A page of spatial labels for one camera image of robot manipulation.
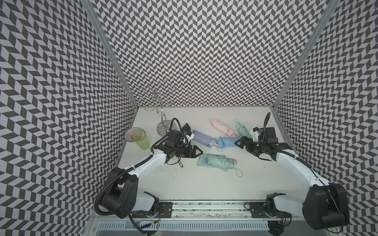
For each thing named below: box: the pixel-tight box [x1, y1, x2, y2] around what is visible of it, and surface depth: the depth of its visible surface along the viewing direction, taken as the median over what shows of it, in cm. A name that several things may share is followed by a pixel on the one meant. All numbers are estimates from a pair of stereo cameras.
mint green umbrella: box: [197, 153, 243, 177], surface depth 88 cm
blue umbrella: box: [214, 136, 243, 149], surface depth 95 cm
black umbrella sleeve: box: [181, 122, 192, 137], surface depth 103 cm
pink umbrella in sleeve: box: [211, 118, 235, 137], surface depth 104 cm
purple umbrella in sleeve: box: [191, 129, 216, 148], surface depth 98 cm
